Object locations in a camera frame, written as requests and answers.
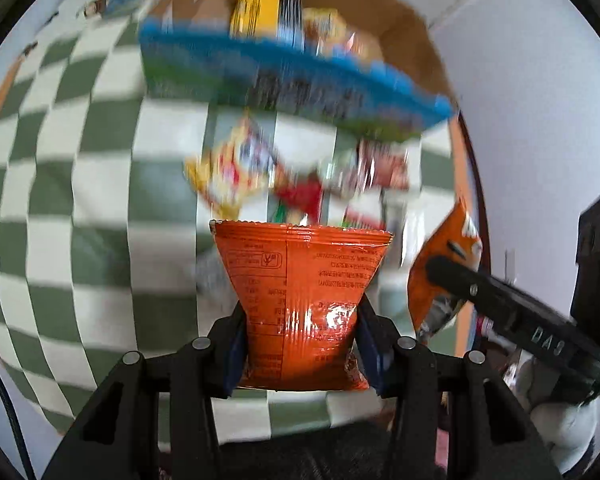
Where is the beige snack packet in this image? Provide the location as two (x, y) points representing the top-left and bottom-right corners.
(302, 7), (351, 48)

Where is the red green white packet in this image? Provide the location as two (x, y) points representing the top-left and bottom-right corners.
(342, 202), (388, 231)

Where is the cardboard box with blue flap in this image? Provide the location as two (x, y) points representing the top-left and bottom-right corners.
(140, 0), (458, 143)

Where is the white cloth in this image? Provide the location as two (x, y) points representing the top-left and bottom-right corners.
(500, 355), (600, 466)

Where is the orange snack packet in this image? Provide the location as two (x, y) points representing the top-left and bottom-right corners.
(209, 219), (395, 392)

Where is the yellow panda print packet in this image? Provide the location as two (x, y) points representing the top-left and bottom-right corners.
(185, 115), (281, 221)

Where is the orange chip bag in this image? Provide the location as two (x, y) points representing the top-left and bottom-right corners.
(407, 200), (483, 341)

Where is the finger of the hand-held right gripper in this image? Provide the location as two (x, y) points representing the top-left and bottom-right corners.
(425, 255), (501, 317)

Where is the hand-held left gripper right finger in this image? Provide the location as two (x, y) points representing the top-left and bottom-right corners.
(355, 295), (561, 480)

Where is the yellow snack packet black label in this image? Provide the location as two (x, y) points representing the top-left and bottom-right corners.
(230, 0), (281, 38)

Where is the dark red snack packet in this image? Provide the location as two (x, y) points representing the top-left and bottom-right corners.
(355, 140), (411, 191)

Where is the green white checkered blanket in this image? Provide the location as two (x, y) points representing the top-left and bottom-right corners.
(0, 5), (481, 441)

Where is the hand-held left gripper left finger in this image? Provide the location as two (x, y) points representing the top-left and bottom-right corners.
(40, 300), (251, 480)

